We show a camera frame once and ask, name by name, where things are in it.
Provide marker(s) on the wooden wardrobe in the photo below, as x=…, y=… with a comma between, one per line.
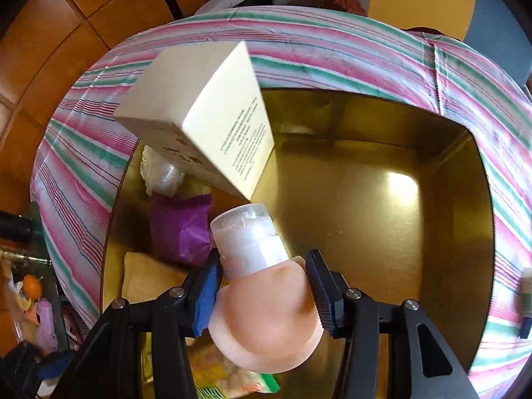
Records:
x=62, y=29

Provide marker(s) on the green white snack packet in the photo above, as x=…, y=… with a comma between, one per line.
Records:
x=232, y=382

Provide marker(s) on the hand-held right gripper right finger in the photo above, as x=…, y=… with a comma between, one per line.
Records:
x=322, y=295

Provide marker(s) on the gold metal tin tray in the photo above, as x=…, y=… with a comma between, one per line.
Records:
x=374, y=237

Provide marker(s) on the cream cardboard box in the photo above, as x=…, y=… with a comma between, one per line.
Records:
x=187, y=91

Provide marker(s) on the glass side table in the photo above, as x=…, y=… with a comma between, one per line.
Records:
x=50, y=274

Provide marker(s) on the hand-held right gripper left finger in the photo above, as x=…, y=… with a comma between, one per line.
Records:
x=208, y=295

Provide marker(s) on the orange fruit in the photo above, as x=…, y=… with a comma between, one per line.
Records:
x=32, y=286

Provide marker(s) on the pink bottle with clear cap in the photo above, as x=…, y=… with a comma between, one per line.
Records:
x=270, y=311

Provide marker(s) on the pink green striped tablecloth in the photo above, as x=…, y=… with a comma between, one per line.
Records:
x=332, y=41

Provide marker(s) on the yellow packet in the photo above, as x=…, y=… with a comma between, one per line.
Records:
x=145, y=276

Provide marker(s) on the purple packet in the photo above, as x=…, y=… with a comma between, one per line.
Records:
x=178, y=232

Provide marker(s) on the white plastic wrap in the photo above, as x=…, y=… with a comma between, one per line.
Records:
x=160, y=170

